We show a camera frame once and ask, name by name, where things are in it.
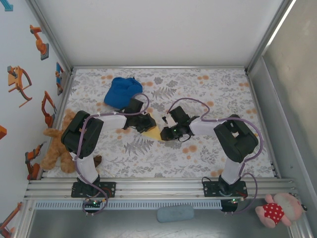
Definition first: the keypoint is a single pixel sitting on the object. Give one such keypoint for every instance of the yellow paper sheet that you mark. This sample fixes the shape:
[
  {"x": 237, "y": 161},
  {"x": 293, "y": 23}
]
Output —
[{"x": 153, "y": 134}]

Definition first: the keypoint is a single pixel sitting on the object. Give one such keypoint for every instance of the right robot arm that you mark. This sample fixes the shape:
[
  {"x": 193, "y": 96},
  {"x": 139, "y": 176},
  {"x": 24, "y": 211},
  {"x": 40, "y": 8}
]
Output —
[{"x": 235, "y": 138}]

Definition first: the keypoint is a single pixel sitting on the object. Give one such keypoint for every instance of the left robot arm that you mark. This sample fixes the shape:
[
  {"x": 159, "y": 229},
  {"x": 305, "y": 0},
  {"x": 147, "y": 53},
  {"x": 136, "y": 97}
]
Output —
[{"x": 81, "y": 136}]

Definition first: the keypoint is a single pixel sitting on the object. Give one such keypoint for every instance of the floral patterned table mat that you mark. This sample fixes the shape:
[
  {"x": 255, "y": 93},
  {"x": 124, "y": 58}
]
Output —
[{"x": 173, "y": 158}]

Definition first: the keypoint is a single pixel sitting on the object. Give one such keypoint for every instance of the blue baseball cap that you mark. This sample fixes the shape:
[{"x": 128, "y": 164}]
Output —
[{"x": 119, "y": 93}]

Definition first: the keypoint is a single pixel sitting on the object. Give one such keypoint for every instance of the grey-blue oblong sponge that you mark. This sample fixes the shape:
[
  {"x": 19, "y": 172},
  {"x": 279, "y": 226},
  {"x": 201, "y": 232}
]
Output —
[{"x": 175, "y": 213}]

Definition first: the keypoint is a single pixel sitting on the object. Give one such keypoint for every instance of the brown teddy bear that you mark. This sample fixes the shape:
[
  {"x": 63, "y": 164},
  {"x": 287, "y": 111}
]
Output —
[{"x": 53, "y": 148}]

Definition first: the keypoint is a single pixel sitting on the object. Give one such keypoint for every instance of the blue and orange sticker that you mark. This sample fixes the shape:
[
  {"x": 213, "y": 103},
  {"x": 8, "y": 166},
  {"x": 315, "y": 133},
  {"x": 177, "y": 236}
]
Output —
[{"x": 59, "y": 77}]

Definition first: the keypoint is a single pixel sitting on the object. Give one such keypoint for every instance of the pink polka dot plush toy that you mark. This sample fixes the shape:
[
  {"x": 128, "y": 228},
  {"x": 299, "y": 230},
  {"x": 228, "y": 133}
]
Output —
[{"x": 275, "y": 210}]

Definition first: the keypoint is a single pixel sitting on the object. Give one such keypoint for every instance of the orange gripper claw sticker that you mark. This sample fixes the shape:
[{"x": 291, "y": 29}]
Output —
[{"x": 18, "y": 79}]

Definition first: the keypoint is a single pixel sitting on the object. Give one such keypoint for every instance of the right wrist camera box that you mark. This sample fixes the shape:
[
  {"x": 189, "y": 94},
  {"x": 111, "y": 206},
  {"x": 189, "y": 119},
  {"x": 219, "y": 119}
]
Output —
[{"x": 178, "y": 115}]

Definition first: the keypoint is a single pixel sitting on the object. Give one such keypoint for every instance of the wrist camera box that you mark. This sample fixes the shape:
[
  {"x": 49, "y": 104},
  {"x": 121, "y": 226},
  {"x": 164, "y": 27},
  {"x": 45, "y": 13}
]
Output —
[
  {"x": 178, "y": 115},
  {"x": 135, "y": 105}
]

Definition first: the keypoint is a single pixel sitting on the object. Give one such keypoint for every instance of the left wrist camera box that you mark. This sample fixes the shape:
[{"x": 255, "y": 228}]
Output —
[{"x": 135, "y": 105}]

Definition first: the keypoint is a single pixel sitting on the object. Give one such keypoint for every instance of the aluminium front rail frame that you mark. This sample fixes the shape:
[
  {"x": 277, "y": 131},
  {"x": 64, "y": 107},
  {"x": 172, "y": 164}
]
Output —
[{"x": 158, "y": 188}]

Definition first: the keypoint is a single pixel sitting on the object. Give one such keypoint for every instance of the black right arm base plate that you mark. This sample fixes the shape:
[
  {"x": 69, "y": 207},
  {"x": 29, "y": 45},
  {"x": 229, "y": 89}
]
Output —
[{"x": 210, "y": 189}]

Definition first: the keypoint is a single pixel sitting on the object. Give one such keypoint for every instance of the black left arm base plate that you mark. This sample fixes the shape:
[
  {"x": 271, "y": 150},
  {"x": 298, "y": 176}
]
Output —
[{"x": 109, "y": 189}]

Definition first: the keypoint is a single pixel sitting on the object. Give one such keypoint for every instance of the aluminium table side rail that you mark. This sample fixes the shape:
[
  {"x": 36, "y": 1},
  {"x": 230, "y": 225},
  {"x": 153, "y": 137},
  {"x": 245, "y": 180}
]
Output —
[{"x": 58, "y": 124}]

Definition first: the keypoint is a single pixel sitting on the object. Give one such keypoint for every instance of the aluminium corner post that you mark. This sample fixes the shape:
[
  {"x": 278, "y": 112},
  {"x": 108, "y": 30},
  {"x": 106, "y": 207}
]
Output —
[
  {"x": 268, "y": 34},
  {"x": 49, "y": 34}
]

